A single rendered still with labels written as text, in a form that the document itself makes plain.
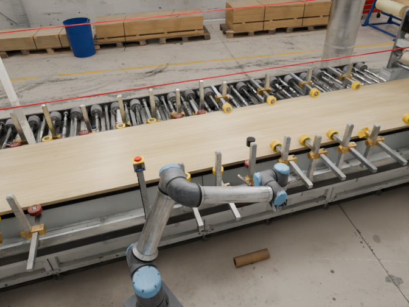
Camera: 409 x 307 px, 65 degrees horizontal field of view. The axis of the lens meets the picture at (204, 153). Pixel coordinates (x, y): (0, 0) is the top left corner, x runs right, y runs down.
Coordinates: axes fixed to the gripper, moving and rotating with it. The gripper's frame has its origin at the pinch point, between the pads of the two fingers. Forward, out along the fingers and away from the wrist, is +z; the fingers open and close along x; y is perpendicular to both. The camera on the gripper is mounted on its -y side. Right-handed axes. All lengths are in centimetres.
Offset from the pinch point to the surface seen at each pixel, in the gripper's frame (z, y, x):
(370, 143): -15, -29, 92
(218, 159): -28.7, -27.0, -29.8
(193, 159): -9, -58, -40
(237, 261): 75, -20, -16
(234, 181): 14, -51, -10
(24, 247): 13, -28, -162
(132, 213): 20, -45, -92
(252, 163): -19.1, -27.7, -5.4
